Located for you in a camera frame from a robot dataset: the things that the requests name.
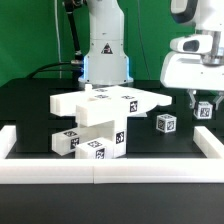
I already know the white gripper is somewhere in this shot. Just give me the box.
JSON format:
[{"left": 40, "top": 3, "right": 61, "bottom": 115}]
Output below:
[{"left": 160, "top": 52, "right": 224, "bottom": 109}]

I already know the white chair back part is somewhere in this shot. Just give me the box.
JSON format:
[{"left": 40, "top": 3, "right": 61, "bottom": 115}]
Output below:
[{"left": 50, "top": 84, "right": 172, "bottom": 127}]

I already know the white chair seat part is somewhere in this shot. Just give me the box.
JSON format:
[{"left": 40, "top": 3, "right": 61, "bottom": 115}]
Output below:
[{"left": 78, "top": 116, "right": 128, "bottom": 159}]

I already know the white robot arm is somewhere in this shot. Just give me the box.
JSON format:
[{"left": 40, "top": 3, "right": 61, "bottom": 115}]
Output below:
[{"left": 64, "top": 0, "right": 224, "bottom": 105}]

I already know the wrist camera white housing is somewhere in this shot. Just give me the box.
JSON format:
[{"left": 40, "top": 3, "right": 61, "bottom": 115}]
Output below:
[{"left": 170, "top": 34, "right": 213, "bottom": 54}]

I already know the white U-shaped fence frame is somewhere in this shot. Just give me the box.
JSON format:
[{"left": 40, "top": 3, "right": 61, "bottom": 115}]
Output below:
[{"left": 0, "top": 125, "right": 224, "bottom": 184}]

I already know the black cable bundle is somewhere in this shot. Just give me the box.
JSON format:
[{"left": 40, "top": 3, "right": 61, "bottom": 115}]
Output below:
[{"left": 26, "top": 61, "right": 84, "bottom": 80}]

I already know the white hanging cable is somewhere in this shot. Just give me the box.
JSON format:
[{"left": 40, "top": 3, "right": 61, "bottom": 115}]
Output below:
[{"left": 53, "top": 0, "right": 64, "bottom": 80}]

